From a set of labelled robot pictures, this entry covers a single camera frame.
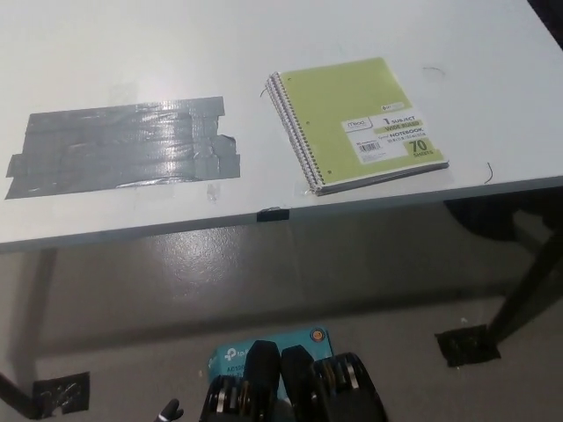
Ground green spiral notebook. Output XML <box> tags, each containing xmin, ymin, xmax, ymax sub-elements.
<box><xmin>268</xmin><ymin>56</ymin><xmax>450</xmax><ymax>197</ymax></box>

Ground black table leg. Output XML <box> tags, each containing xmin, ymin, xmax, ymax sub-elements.
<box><xmin>487</xmin><ymin>228</ymin><xmax>563</xmax><ymax>346</ymax></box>
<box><xmin>0</xmin><ymin>371</ymin><xmax>34</xmax><ymax>404</ymax></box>

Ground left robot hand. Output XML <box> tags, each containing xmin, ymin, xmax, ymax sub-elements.
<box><xmin>157</xmin><ymin>397</ymin><xmax>185</xmax><ymax>422</ymax></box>

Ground small black tape strip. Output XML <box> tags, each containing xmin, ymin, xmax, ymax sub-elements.
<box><xmin>256</xmin><ymin>207</ymin><xmax>291</xmax><ymax>223</ymax></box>

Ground purple spiral notebook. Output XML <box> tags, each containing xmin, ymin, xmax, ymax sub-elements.
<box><xmin>265</xmin><ymin>72</ymin><xmax>450</xmax><ymax>198</ymax></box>

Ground grey duct tape patch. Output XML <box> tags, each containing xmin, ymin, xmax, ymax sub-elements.
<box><xmin>3</xmin><ymin>95</ymin><xmax>242</xmax><ymax>200</ymax></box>

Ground black robot torso blocks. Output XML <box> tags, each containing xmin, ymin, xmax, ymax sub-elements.
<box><xmin>200</xmin><ymin>338</ymin><xmax>388</xmax><ymax>422</ymax></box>

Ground teal tp-link box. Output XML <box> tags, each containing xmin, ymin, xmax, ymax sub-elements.
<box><xmin>206</xmin><ymin>324</ymin><xmax>333</xmax><ymax>388</ymax></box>

